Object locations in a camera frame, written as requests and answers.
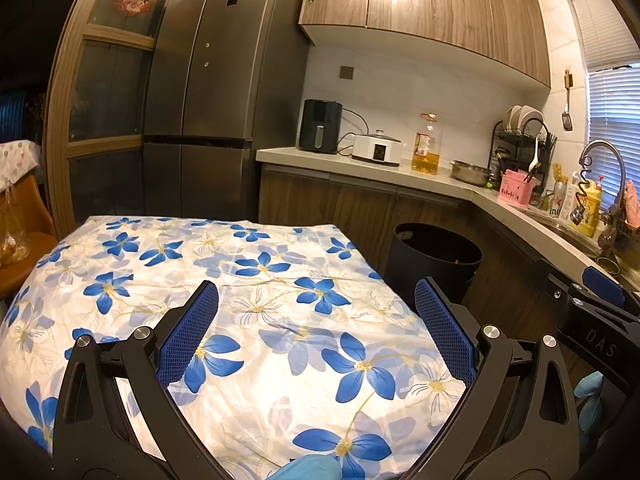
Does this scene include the yellow detergent bottle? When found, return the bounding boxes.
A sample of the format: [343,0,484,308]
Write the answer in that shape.
[570,176,603,238]

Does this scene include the hanging metal spatula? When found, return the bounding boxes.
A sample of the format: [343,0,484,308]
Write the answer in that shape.
[561,70,575,132]

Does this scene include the black coiled hose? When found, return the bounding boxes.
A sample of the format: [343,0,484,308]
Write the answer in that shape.
[570,157,597,227]

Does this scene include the silver beer can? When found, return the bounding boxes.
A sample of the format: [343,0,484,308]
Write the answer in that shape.
[550,182,568,220]

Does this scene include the black air fryer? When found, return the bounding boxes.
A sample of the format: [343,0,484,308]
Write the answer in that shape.
[298,99,344,155]

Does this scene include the steel bowl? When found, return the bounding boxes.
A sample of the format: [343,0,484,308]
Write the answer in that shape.
[450,160,493,186]

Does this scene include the person's right hand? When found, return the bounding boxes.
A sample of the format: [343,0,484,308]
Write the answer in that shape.
[574,374,607,433]

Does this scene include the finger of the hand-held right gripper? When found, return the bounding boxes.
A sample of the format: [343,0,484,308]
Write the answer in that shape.
[532,258,584,335]
[581,266,640,312]

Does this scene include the black trash bin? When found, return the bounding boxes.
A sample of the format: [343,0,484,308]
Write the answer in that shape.
[389,222,483,306]

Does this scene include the polka dot cloth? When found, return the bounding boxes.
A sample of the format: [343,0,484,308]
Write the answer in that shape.
[0,141,42,186]

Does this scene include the wooden base cabinets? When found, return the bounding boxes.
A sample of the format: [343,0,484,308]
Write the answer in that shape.
[257,165,601,386]

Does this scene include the window blind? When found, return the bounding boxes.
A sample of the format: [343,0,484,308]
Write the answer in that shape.
[567,0,640,211]

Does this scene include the white electric cooker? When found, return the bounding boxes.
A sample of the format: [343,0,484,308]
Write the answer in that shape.
[351,130,403,167]

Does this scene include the blue floral blanket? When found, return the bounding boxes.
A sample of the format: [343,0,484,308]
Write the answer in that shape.
[0,216,468,480]

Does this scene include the clear plastic bag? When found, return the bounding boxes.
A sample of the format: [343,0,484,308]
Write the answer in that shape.
[0,182,31,266]

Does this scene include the person's left hand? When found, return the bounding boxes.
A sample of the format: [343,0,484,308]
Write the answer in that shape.
[267,455,343,480]

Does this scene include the cooking oil bottle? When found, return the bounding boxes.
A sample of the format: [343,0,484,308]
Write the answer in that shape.
[411,112,444,176]

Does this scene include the grey refrigerator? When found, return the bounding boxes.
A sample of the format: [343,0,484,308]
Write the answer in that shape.
[142,0,313,221]

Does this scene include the white bottle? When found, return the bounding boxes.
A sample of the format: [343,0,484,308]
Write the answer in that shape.
[564,172,583,223]

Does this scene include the wooden framed glass door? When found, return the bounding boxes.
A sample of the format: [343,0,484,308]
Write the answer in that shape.
[45,0,211,241]

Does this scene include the steel faucet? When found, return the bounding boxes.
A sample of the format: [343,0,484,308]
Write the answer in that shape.
[582,140,627,211]

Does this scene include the pink cloth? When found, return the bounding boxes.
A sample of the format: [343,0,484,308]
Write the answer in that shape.
[622,180,640,231]

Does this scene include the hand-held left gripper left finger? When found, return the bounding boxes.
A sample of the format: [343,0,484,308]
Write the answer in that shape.
[52,280,221,480]

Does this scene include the pink utensil basket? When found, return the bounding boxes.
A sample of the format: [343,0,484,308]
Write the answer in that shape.
[497,169,533,208]

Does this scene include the black dish rack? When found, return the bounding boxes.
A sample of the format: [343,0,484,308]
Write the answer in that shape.
[491,117,557,196]

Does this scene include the orange chair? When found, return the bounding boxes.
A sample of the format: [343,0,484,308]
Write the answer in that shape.
[0,175,58,298]

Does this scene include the steel sink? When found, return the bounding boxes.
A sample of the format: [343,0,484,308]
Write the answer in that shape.
[537,217,608,261]

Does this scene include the wooden wall cabinet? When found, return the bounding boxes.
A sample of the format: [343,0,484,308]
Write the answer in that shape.
[298,0,552,93]

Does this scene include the blue ribbed panel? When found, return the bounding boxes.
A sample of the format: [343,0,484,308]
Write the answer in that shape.
[0,89,27,143]

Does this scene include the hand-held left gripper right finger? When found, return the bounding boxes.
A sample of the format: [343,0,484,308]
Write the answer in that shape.
[414,276,581,480]

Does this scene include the stone kitchen countertop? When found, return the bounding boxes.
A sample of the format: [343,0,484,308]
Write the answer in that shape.
[256,146,640,291]

